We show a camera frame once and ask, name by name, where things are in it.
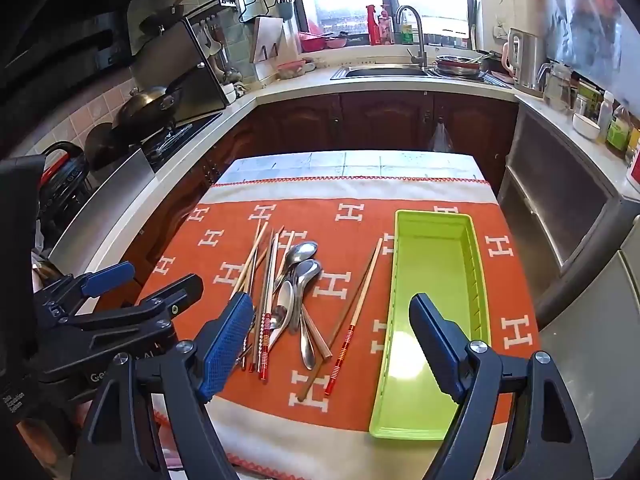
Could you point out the stainless steel side panel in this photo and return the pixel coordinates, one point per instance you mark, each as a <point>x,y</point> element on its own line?
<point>105,205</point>

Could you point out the orange printed blanket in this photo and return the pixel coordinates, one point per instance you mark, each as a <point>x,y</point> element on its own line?
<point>350,260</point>

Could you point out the steel wok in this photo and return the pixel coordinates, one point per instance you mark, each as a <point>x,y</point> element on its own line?
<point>147,105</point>

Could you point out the white wall socket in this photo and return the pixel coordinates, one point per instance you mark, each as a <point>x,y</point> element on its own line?
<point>500,31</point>

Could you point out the grey refrigerator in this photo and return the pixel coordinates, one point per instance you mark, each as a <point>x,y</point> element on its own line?
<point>600,360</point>

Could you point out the stainless steel spoon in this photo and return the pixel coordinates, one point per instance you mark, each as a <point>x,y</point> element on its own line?
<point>307,274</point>
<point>285,294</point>
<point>278,316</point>
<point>304,251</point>

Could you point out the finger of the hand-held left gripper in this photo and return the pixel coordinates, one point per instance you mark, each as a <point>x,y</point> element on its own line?
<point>107,277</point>
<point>175,295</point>

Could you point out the red-tipped wooden chopstick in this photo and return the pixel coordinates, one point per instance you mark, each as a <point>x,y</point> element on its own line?
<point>357,305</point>

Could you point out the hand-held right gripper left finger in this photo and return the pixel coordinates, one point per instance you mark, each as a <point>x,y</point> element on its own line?
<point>227,345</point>

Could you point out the stainless steel cabinet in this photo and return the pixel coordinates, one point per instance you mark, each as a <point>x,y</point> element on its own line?
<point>550,175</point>

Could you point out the stainless steel kettle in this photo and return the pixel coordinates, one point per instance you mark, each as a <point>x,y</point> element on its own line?
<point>527,60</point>

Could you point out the white bowl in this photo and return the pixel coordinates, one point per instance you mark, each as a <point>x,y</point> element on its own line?
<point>586,127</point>

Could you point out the white plastic bottle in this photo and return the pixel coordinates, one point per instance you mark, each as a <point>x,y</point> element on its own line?
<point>605,117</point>

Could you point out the black range hood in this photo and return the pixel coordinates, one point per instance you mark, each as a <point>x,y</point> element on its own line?
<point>60,20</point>

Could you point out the hanging plastic bag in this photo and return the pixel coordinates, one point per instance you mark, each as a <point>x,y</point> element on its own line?
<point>441,140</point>

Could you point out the glass pitcher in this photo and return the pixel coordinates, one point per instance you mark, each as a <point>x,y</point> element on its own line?
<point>557,87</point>

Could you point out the black and red appliance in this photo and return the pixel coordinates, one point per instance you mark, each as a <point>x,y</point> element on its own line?
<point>65,180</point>

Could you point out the green detergent bottle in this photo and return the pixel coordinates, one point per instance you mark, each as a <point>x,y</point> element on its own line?
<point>408,35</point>

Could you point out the dark wooden kitchen cabinet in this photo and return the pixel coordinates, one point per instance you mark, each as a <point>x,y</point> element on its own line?
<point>380,120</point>

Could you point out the black gas stove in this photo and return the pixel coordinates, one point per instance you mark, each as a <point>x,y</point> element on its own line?
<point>185,132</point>

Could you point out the red and white container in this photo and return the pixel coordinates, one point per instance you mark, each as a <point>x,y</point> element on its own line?
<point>634,165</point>

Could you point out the wooden cutting board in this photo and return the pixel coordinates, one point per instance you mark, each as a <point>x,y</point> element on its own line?
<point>265,40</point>

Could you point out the red basin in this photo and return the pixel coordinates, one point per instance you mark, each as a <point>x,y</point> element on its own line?
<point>337,41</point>

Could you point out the stainless steel stove shield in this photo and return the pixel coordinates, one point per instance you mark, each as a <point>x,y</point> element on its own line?
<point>190,75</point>

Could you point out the teal utensil holder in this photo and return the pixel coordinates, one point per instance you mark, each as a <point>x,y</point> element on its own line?
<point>286,10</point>

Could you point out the pink patterned bowl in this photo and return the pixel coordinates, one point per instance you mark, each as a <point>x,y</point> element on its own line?
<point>291,70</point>

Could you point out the chrome faucet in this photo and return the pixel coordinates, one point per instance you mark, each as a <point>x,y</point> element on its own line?
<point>421,40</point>

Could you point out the white cup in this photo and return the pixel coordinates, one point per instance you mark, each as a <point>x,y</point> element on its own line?
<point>232,92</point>

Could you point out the pink soap bottle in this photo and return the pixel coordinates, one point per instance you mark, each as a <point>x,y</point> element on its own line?
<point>386,27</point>

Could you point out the person's left hand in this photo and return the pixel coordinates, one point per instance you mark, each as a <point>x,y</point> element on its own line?
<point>45,442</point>

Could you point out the green plastic tray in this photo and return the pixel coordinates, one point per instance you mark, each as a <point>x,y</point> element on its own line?
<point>430,280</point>

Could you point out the light blue table cover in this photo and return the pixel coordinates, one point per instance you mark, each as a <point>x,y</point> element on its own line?
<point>350,162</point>

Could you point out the green label oil bottle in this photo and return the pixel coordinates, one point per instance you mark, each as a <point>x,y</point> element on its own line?
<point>619,135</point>

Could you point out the stainless steel sink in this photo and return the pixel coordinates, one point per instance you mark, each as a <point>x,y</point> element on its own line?
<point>385,71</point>

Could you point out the dark brown chopstick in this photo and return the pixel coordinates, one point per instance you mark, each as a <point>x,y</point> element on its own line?
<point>345,320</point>

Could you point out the pile of mixed chopsticks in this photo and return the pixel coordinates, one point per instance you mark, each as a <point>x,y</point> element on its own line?
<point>272,270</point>

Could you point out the red spray bottle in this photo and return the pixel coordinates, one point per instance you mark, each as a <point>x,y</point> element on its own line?
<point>373,27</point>

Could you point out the white kitchen countertop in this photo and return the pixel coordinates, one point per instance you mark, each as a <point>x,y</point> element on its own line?
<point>295,87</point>

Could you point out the black pot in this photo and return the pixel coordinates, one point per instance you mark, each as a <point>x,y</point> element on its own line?
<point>102,145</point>

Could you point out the hanging dark pan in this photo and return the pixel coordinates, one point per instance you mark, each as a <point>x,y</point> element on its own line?
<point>165,17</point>

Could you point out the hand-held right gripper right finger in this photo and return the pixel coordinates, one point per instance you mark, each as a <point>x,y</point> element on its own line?
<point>440,350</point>

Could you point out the pink basin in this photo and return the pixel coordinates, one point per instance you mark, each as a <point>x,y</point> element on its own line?
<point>311,42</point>

